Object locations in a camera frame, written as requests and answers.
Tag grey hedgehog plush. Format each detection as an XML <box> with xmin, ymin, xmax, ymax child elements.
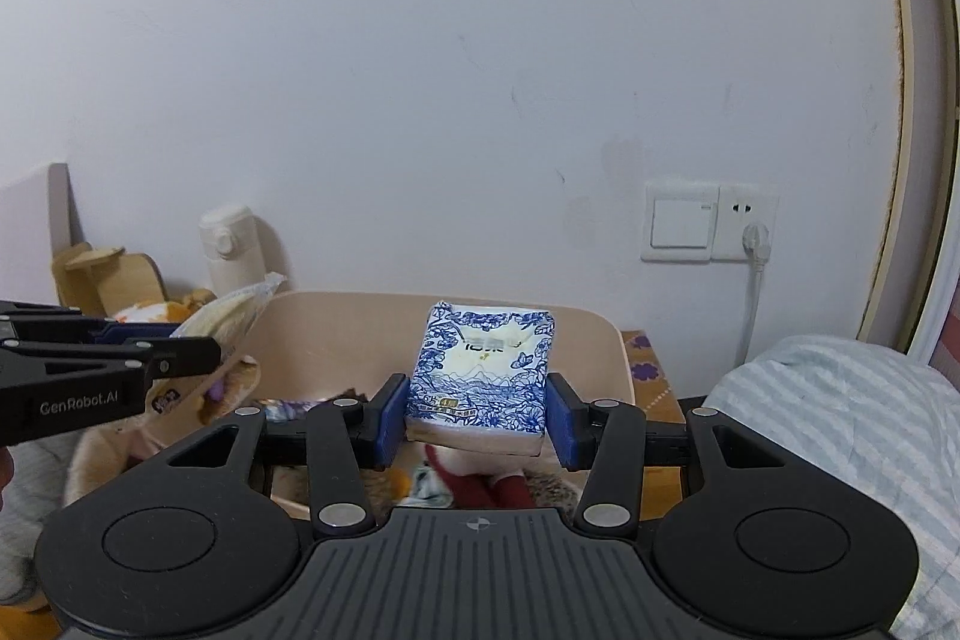
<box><xmin>524</xmin><ymin>470</ymin><xmax>583</xmax><ymax>515</ymax></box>

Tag red white santa plush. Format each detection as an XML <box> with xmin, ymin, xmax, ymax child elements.
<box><xmin>425</xmin><ymin>445</ymin><xmax>535</xmax><ymax>510</ymax></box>

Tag blue white tissue pack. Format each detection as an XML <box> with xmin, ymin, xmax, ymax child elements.
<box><xmin>405</xmin><ymin>301</ymin><xmax>555</xmax><ymax>456</ymax></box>

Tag dark long snack box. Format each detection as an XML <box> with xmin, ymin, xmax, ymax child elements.
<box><xmin>257</xmin><ymin>396</ymin><xmax>363</xmax><ymax>424</ymax></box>

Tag operator left hand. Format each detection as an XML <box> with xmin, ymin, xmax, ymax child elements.
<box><xmin>0</xmin><ymin>448</ymin><xmax>14</xmax><ymax>491</ymax></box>

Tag purple flower table mat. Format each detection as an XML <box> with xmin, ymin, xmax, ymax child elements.
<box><xmin>622</xmin><ymin>330</ymin><xmax>685</xmax><ymax>424</ymax></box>

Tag orange white corgi plush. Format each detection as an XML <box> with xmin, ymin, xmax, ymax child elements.
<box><xmin>112</xmin><ymin>289</ymin><xmax>215</xmax><ymax>323</ymax></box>

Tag beige plastic storage bin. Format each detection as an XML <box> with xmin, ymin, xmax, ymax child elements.
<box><xmin>245</xmin><ymin>289</ymin><xmax>638</xmax><ymax>522</ymax></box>

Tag grey cream plush pillow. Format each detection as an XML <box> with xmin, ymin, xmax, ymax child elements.
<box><xmin>2</xmin><ymin>424</ymin><xmax>139</xmax><ymax>611</ymax></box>

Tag pink board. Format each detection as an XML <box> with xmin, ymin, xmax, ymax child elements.
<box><xmin>0</xmin><ymin>163</ymin><xmax>73</xmax><ymax>305</ymax></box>

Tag white thermos bottle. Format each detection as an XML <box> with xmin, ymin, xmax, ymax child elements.
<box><xmin>199</xmin><ymin>205</ymin><xmax>267</xmax><ymax>296</ymax></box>

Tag striped light blue bedding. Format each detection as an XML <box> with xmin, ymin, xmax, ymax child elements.
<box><xmin>706</xmin><ymin>336</ymin><xmax>958</xmax><ymax>638</ymax></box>

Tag white wall switch socket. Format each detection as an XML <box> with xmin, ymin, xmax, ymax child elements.
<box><xmin>640</xmin><ymin>181</ymin><xmax>779</xmax><ymax>263</ymax></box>

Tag white plug and cable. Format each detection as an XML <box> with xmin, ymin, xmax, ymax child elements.
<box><xmin>734</xmin><ymin>219</ymin><xmax>775</xmax><ymax>372</ymax></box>

